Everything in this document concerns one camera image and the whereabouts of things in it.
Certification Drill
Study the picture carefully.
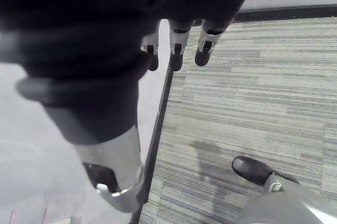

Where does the black baseboard strip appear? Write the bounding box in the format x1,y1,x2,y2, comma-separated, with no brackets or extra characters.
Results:
231,6,337,23
128,20,203,224

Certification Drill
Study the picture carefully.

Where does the dark robot right foot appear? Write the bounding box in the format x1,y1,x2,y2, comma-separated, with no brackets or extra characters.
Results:
231,155,301,186

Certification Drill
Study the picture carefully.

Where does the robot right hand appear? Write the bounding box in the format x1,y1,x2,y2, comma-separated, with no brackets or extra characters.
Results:
0,0,261,213

